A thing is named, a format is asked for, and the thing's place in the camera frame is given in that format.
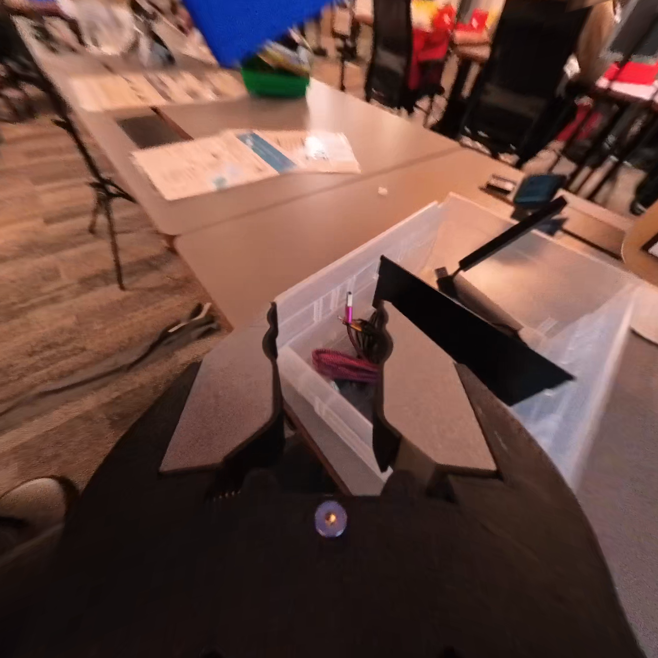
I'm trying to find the green storage bin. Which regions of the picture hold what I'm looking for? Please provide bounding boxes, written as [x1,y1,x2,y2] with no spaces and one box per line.
[241,49,313,100]

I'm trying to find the translucent plastic storage bin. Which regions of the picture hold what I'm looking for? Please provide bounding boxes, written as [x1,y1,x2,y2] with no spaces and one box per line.
[274,193,641,497]

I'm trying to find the person's beige shoe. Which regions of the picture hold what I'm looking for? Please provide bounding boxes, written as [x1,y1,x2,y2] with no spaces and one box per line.
[0,477,79,543]

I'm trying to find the black tripod stand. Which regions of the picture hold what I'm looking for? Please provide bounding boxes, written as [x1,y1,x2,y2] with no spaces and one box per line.
[49,98,137,292]

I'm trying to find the barcode paper sheet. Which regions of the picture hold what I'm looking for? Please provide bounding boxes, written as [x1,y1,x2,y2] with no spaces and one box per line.
[130,131,281,202]

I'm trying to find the blue plastic storage bin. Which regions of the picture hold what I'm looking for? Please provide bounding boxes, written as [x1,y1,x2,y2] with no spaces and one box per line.
[182,0,332,69]

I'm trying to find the thin black cable orange plugs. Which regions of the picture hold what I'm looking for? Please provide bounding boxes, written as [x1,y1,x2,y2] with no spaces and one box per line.
[338,307,392,363]

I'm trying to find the red braided cable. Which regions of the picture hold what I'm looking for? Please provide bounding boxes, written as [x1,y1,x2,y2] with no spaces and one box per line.
[311,290,382,385]

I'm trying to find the black charging case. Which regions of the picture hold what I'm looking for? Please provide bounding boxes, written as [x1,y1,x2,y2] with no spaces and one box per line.
[513,174,568,207]

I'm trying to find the white stand base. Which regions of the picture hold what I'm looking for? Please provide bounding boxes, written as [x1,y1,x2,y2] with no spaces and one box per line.
[630,303,658,346]

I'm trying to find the black office chair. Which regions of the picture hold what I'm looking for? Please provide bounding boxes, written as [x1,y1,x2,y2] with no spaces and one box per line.
[364,0,413,106]
[436,0,597,165]

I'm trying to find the grey usb hub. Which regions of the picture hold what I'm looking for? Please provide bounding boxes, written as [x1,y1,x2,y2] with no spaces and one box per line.
[435,195,570,289]

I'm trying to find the black table plate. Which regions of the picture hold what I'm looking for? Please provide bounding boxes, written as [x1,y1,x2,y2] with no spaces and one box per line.
[116,113,187,151]

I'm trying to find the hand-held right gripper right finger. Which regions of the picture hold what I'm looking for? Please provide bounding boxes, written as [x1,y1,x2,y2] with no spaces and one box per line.
[371,302,498,490]

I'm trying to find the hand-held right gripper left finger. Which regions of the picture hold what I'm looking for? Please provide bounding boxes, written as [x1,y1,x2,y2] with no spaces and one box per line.
[159,302,287,474]

